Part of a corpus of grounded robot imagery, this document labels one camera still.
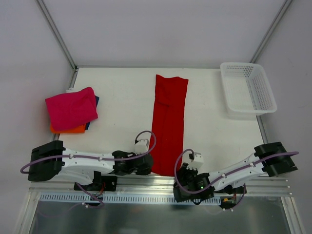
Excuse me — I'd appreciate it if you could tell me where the red t shirt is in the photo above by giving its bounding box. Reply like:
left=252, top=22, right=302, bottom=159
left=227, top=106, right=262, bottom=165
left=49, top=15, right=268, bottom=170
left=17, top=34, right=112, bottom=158
left=151, top=75, right=189, bottom=176

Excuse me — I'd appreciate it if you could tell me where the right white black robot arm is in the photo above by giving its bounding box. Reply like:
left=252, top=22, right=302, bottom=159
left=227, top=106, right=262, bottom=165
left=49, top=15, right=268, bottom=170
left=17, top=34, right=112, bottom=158
left=173, top=142, right=299, bottom=205

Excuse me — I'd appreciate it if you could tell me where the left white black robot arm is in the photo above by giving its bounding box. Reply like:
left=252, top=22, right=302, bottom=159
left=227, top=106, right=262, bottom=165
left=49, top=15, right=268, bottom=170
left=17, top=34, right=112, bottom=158
left=26, top=139, right=154, bottom=190

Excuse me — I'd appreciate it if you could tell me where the folded orange t shirt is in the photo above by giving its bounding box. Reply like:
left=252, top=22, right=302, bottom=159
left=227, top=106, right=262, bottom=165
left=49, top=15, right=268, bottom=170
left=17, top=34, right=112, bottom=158
left=50, top=124, right=86, bottom=134

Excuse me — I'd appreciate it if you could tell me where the folded navy blue t shirt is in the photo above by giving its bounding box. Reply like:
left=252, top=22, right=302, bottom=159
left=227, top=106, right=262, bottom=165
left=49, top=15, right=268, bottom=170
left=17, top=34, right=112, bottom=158
left=85, top=96, right=99, bottom=131

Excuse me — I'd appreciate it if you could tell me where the folded pink t shirt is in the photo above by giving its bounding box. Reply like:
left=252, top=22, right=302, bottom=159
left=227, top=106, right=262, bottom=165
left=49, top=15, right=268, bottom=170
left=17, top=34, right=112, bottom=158
left=45, top=87, right=98, bottom=130

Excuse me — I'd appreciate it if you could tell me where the folded white t shirt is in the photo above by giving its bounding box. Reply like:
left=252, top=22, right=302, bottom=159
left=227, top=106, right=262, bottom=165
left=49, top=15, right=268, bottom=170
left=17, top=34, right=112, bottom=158
left=66, top=88, right=75, bottom=93

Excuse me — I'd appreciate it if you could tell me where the white plastic basket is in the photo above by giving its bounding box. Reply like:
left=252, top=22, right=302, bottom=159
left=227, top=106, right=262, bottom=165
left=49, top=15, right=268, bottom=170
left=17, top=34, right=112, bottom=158
left=220, top=62, right=277, bottom=118

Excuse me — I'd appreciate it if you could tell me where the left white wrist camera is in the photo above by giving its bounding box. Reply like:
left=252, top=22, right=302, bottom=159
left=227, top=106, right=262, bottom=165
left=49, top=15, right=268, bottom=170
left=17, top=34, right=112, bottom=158
left=135, top=139, right=149, bottom=155

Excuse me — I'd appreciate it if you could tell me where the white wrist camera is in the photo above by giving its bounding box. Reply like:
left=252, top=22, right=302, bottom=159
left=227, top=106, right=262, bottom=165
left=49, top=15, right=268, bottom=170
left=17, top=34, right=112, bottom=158
left=135, top=139, right=149, bottom=155
left=187, top=152, right=204, bottom=170

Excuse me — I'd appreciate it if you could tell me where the aluminium mounting rail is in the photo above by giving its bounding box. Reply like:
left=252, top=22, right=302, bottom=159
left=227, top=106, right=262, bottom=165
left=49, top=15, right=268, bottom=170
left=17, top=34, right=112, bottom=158
left=29, top=175, right=293, bottom=197

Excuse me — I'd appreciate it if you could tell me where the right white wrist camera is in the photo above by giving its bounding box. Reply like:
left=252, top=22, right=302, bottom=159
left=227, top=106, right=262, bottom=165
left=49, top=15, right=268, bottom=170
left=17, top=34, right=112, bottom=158
left=187, top=152, right=204, bottom=170

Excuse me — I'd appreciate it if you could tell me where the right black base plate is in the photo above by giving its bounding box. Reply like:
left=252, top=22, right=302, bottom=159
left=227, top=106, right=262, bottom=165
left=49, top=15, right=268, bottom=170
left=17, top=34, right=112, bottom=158
left=214, top=184, right=245, bottom=195

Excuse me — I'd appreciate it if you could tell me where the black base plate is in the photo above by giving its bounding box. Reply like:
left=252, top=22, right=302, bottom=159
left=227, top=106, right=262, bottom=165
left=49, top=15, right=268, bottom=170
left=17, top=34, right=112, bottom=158
left=82, top=176, right=117, bottom=193
left=214, top=184, right=245, bottom=195

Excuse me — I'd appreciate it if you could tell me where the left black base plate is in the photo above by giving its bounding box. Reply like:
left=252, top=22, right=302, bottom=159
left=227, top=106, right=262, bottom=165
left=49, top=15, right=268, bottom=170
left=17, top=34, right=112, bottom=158
left=82, top=176, right=117, bottom=193

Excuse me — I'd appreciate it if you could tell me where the white slotted cable duct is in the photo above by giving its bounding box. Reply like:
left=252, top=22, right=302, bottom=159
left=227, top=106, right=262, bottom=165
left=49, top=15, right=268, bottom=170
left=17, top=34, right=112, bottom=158
left=39, top=194, right=222, bottom=205

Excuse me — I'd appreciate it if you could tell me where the left aluminium frame post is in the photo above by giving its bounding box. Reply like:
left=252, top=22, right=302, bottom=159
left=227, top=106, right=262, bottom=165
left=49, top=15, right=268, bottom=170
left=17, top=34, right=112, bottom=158
left=35, top=0, right=78, bottom=71

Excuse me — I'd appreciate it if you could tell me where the aluminium frame post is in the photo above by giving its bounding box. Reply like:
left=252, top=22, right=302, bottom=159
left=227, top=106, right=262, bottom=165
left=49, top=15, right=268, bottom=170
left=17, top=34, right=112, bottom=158
left=35, top=0, right=78, bottom=71
left=250, top=0, right=294, bottom=63

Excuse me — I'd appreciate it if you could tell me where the right aluminium frame post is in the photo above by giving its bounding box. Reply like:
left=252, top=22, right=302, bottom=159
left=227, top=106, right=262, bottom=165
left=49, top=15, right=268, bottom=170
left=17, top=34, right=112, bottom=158
left=250, top=0, right=294, bottom=63

